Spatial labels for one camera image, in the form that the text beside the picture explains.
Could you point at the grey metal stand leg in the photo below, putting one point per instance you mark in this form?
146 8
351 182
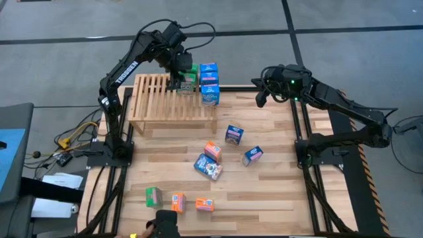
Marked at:
413 125

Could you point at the dark grey side table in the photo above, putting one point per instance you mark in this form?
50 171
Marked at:
20 114

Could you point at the wooden slatted shelf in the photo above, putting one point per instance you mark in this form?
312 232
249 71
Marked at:
155 105

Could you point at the black aluminium table frame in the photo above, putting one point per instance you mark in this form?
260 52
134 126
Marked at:
241 88

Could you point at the blue Rice Krispies cereal box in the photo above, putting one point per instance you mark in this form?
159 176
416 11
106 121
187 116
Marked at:
210 94
209 67
209 78

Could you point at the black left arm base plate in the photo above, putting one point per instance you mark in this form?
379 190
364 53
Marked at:
99 162

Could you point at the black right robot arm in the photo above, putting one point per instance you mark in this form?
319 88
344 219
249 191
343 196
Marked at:
343 105

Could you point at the small white round knob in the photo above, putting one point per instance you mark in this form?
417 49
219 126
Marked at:
74 209

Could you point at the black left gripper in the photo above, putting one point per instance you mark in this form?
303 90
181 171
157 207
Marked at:
170 64

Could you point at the white paper sheet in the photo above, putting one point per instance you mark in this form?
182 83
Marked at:
62 180
53 209

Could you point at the person's hand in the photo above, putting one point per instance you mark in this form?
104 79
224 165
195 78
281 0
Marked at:
149 229

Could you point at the black power adapter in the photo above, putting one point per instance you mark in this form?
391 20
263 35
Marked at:
64 159

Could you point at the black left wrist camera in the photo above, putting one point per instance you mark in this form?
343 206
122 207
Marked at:
183 61

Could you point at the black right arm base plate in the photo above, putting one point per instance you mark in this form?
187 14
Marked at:
332 161

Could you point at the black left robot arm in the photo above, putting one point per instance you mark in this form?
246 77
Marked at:
127 71

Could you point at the orange Mini-Wheats cereal box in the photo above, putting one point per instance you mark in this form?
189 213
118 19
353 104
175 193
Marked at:
178 202
205 204
213 151

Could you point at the black flat bar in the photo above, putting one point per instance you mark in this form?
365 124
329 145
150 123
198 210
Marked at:
46 192

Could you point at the blue panel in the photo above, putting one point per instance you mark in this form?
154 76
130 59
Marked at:
10 155

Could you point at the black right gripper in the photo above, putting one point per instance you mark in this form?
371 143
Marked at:
277 81

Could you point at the blue Frosted Flakes cereal box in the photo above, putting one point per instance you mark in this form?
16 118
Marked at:
207 166
252 155
234 134

